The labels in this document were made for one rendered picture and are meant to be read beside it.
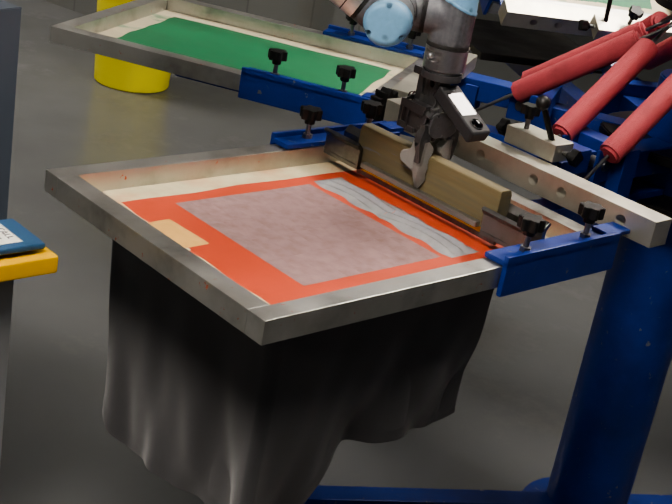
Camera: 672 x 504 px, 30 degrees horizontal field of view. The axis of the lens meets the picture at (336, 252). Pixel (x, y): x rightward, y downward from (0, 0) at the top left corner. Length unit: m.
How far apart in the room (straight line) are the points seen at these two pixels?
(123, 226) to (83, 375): 1.61
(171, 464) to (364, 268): 0.47
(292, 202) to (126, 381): 0.42
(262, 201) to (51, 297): 1.82
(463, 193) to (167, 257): 0.59
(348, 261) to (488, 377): 1.91
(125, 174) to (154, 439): 0.45
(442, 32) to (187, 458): 0.83
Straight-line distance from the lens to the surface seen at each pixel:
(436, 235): 2.16
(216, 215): 2.09
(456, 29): 2.17
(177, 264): 1.82
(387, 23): 2.02
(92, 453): 3.18
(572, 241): 2.13
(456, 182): 2.20
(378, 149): 2.33
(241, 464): 1.95
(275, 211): 2.15
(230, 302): 1.73
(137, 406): 2.18
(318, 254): 2.00
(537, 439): 3.60
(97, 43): 2.96
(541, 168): 2.37
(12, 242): 1.88
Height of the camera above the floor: 1.73
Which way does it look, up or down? 22 degrees down
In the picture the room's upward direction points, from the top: 10 degrees clockwise
